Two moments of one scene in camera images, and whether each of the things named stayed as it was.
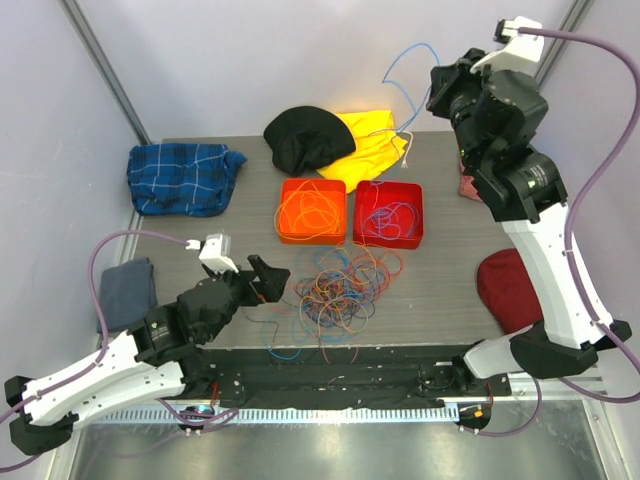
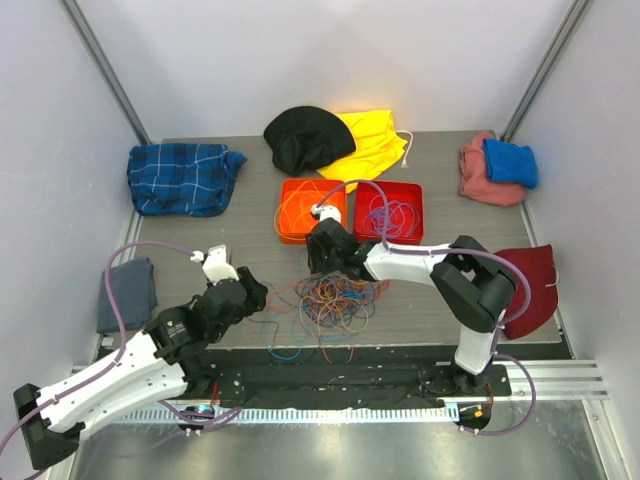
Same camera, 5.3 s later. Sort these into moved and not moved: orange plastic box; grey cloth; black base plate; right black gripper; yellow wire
Moved: right black gripper
Not moved: black base plate; grey cloth; orange plastic box; yellow wire
